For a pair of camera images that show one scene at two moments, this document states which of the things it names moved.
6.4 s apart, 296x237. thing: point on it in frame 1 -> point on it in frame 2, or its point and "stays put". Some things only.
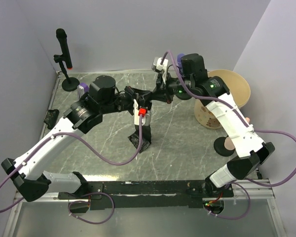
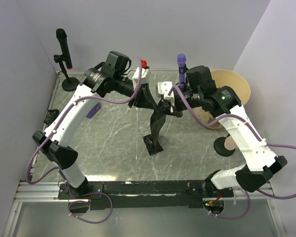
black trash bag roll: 134,139 -> 152,140
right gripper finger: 159,95 -> 177,113
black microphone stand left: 70,84 stays put
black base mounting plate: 111,195 stays put
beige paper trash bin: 237,86 stays put
